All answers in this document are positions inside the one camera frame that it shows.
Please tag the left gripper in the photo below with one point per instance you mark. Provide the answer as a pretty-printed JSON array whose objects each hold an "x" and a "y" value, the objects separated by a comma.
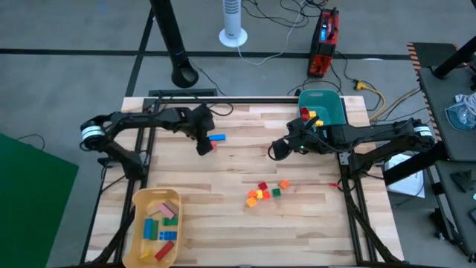
[{"x": 197, "y": 121}]

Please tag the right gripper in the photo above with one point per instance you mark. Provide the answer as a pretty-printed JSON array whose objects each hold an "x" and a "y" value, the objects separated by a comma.
[{"x": 310, "y": 139}]

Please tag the blue long wooden block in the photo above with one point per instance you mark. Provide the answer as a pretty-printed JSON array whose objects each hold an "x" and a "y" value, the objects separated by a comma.
[
  {"x": 148, "y": 228},
  {"x": 219, "y": 137}
]

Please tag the orange small toy brick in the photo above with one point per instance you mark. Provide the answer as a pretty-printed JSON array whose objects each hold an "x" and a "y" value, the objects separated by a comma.
[
  {"x": 252, "y": 194},
  {"x": 284, "y": 184}
]

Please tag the red small toy brick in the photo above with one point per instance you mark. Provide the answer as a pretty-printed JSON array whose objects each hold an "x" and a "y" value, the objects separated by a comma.
[
  {"x": 305, "y": 118},
  {"x": 266, "y": 195},
  {"x": 305, "y": 111},
  {"x": 263, "y": 185}
]

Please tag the green small toy brick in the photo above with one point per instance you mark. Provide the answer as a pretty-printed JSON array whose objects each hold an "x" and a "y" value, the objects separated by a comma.
[{"x": 276, "y": 192}]

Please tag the yellow small toy brick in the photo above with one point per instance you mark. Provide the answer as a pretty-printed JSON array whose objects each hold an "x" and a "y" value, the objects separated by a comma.
[
  {"x": 259, "y": 194},
  {"x": 319, "y": 123},
  {"x": 312, "y": 114}
]

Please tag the amber small toy brick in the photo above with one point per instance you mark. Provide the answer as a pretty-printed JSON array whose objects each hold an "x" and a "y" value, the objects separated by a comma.
[{"x": 251, "y": 202}]

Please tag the pink long wooden block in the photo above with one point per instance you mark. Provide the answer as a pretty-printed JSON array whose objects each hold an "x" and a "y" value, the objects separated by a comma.
[{"x": 166, "y": 211}]

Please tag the blue studded toy brick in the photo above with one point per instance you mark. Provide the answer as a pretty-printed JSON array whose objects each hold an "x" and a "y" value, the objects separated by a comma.
[{"x": 168, "y": 235}]

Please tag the green long wooden block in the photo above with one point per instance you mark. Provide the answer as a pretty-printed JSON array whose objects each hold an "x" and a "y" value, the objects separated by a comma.
[{"x": 154, "y": 231}]

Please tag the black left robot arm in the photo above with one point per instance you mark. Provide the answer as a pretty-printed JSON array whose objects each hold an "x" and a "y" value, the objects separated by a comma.
[{"x": 148, "y": 120}]

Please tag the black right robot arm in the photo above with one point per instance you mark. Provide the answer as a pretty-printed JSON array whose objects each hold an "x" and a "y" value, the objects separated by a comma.
[{"x": 372, "y": 136}]

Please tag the black power strip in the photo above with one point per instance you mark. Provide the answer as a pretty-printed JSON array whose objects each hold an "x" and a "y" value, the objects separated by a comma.
[{"x": 182, "y": 92}]

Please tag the small red connector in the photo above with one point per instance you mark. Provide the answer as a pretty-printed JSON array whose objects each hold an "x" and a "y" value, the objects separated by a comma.
[{"x": 332, "y": 184}]

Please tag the teal plastic bin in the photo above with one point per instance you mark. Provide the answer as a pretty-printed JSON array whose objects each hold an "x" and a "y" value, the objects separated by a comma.
[{"x": 327, "y": 104}]

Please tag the yellow plastic bin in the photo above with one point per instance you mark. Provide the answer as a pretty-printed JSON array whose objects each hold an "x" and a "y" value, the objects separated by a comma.
[{"x": 137, "y": 208}]

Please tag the red black power station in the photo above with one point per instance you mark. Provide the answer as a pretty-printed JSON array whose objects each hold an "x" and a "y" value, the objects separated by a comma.
[{"x": 327, "y": 48}]

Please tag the black tower fan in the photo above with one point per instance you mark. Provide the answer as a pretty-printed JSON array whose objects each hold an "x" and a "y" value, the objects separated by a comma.
[{"x": 171, "y": 33}]

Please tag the small yellow piece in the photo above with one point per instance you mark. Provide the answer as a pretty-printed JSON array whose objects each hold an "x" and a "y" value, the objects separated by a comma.
[{"x": 146, "y": 255}]

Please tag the black stand leg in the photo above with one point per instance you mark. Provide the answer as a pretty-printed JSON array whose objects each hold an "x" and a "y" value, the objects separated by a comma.
[
  {"x": 457, "y": 56},
  {"x": 409, "y": 168}
]

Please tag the white tower fan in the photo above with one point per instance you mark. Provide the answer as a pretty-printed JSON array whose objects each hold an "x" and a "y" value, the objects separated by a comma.
[{"x": 232, "y": 15}]

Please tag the grey side table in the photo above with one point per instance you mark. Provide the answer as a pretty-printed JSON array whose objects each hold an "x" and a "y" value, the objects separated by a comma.
[{"x": 442, "y": 97}]

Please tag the green floor mat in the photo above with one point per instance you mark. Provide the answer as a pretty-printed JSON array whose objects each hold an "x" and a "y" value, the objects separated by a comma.
[{"x": 33, "y": 208}]

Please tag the black device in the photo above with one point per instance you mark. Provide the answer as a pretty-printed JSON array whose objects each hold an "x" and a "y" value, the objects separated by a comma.
[{"x": 463, "y": 179}]

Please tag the grey metal bracket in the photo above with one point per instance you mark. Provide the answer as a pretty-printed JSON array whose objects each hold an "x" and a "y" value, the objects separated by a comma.
[{"x": 344, "y": 158}]

